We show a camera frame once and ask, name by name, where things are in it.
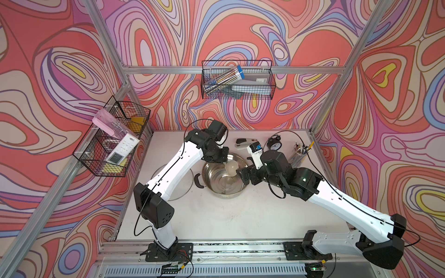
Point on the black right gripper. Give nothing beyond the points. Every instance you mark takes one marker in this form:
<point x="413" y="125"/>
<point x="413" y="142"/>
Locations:
<point x="244" y="175"/>

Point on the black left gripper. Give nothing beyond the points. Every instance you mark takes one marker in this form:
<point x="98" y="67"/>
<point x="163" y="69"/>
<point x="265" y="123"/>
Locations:
<point x="223" y="157"/>

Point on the stainless steel pot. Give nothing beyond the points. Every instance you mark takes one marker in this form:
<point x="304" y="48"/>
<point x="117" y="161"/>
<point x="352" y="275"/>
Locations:
<point x="217" y="180"/>

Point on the glass pot lid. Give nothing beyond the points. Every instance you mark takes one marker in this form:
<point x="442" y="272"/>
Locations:
<point x="174" y="181"/>

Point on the beige plastic ladle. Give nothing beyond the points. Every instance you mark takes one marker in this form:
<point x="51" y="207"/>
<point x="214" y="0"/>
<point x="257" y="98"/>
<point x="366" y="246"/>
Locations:
<point x="231" y="167"/>

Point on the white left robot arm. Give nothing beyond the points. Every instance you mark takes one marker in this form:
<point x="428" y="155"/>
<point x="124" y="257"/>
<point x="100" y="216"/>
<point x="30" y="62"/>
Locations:
<point x="152" y="198"/>

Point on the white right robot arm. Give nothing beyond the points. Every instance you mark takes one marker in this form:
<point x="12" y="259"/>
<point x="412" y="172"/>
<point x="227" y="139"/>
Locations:
<point x="376" y="237"/>

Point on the grey black stapler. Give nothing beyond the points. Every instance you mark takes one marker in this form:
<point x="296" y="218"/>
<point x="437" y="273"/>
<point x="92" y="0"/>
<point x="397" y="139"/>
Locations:
<point x="242" y="143"/>

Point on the black alarm clock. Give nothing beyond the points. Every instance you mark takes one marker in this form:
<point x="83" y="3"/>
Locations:
<point x="274" y="142"/>

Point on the pack of pencils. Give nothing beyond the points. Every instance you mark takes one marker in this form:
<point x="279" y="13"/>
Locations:
<point x="222" y="80"/>

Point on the white box in basket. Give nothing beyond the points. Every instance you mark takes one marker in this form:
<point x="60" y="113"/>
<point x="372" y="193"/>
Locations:
<point x="254" y="83"/>

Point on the yellow object in basket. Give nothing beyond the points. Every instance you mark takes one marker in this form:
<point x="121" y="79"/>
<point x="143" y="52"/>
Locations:
<point x="136" y="124"/>

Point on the white calculator device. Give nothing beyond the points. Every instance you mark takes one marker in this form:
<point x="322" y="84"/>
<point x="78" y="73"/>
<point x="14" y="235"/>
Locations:
<point x="123" y="149"/>

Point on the pink case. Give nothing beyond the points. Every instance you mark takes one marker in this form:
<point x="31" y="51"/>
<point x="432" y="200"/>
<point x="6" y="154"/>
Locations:
<point x="110" y="124"/>

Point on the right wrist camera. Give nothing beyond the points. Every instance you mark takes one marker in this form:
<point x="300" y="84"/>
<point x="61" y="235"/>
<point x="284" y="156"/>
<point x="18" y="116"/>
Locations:
<point x="255" y="151"/>

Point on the black wire basket back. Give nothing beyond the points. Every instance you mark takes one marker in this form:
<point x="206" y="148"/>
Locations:
<point x="212" y="67"/>

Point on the black wire basket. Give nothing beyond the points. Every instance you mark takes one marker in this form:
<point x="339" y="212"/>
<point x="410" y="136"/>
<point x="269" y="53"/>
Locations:
<point x="212" y="67"/>
<point x="96" y="145"/>

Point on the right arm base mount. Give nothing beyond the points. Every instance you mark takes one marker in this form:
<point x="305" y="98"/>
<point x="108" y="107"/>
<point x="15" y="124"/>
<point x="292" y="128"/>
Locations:
<point x="304" y="250"/>

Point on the black wire basket left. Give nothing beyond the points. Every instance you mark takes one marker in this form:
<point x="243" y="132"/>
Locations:
<point x="96" y="145"/>

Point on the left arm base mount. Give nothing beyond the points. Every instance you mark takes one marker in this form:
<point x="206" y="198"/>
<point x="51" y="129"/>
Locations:
<point x="170" y="252"/>

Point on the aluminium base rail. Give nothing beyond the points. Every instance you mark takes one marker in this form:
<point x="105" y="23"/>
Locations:
<point x="226" y="259"/>

